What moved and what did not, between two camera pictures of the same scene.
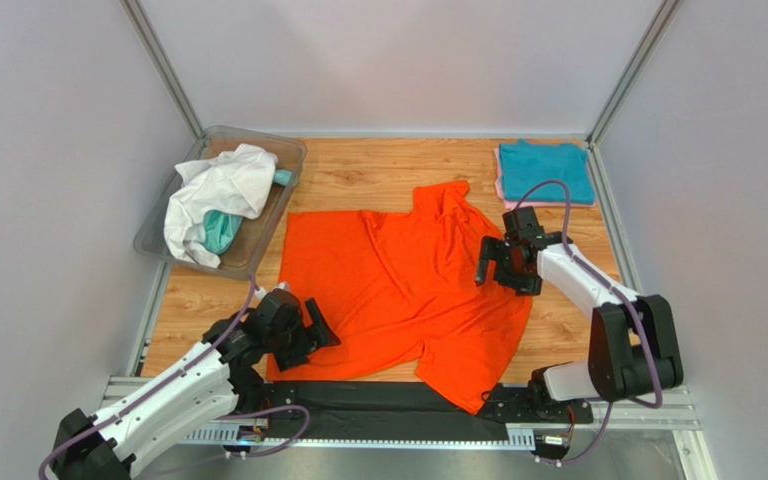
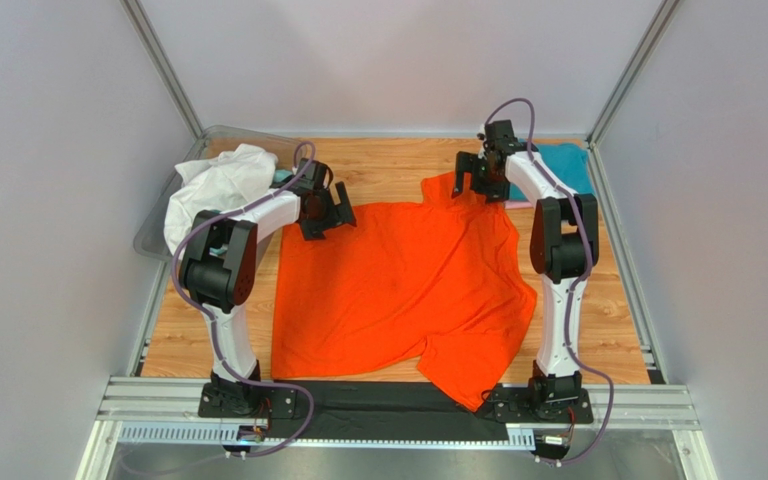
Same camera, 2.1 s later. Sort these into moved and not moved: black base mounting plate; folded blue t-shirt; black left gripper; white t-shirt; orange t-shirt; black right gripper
Moved: black left gripper; black right gripper
Not moved: white t-shirt; orange t-shirt; black base mounting plate; folded blue t-shirt
